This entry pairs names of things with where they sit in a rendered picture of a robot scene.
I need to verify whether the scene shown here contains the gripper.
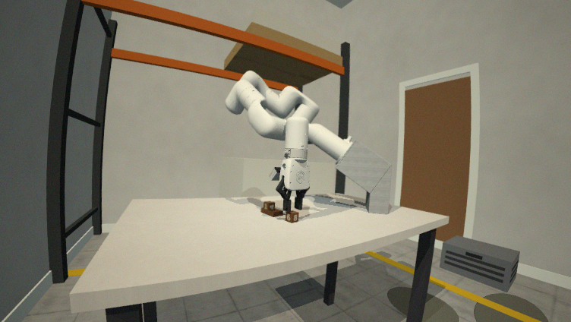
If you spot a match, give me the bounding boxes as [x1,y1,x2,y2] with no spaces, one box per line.
[276,157,310,212]

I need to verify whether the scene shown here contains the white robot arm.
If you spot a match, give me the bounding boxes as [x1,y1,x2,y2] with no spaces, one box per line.
[225,71,352,165]

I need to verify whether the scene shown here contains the brown wooden cube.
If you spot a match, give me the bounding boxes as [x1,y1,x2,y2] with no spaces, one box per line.
[263,201,275,211]
[285,210,299,223]

